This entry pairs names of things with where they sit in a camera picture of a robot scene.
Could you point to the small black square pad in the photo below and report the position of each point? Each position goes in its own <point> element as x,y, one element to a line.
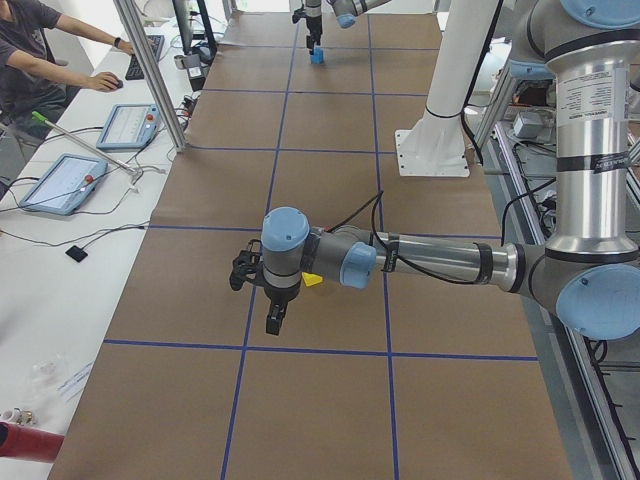
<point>76,253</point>

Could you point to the near teach pendant tablet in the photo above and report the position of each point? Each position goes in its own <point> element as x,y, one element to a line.
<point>65,186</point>

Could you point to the aluminium frame post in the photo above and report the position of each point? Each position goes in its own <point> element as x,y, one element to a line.
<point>137,36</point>

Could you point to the yellow wooden block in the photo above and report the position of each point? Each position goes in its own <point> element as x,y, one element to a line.
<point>311,280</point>

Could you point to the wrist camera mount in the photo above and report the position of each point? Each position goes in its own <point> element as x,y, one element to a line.
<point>298,14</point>
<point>247,267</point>

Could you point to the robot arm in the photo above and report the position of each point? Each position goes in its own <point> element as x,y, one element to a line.
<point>345,11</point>
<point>585,273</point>

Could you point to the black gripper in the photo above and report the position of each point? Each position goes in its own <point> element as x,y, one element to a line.
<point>278,295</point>
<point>313,24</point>

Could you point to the blue wooden block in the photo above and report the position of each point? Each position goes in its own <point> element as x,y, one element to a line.
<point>317,56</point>

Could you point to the far teach pendant tablet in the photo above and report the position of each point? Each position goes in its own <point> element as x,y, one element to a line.
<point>129,127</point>

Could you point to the green tipped metal rod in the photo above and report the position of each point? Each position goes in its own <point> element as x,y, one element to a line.
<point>134,172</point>

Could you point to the teach pendant tablet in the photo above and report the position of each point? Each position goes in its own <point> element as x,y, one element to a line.
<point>129,127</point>
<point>65,186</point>

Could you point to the white camera stand base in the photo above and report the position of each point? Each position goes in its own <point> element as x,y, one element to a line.
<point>435,145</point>

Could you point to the red cylinder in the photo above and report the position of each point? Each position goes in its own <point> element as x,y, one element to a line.
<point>29,444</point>

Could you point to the seated person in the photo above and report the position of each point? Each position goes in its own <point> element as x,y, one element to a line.
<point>30,80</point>

